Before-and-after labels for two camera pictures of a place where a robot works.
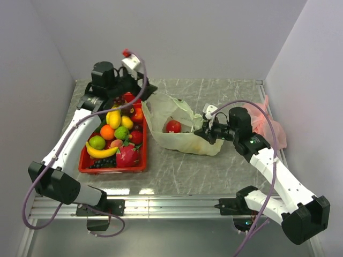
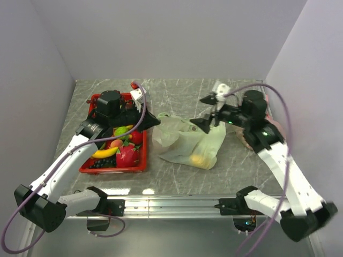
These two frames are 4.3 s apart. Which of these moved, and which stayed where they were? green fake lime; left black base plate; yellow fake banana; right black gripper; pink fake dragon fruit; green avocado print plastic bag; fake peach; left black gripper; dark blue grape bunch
Moved: left black gripper; right black gripper; green avocado print plastic bag
Stayed: yellow fake banana; dark blue grape bunch; fake peach; left black base plate; green fake lime; pink fake dragon fruit
